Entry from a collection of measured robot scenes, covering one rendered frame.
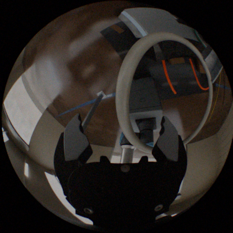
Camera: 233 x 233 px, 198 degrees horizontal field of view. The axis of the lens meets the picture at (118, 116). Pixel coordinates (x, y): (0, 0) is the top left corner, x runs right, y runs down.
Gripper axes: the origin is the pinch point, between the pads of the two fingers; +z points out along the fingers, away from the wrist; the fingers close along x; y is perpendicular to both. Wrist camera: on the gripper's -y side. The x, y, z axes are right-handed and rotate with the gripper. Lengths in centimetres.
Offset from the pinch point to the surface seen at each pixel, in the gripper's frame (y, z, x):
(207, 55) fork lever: -25.1, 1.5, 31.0
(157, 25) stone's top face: -48, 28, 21
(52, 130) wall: 295, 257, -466
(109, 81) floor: 11, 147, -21
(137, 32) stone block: -41, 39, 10
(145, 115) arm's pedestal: 32, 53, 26
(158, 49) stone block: -31, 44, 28
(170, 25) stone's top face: -53, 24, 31
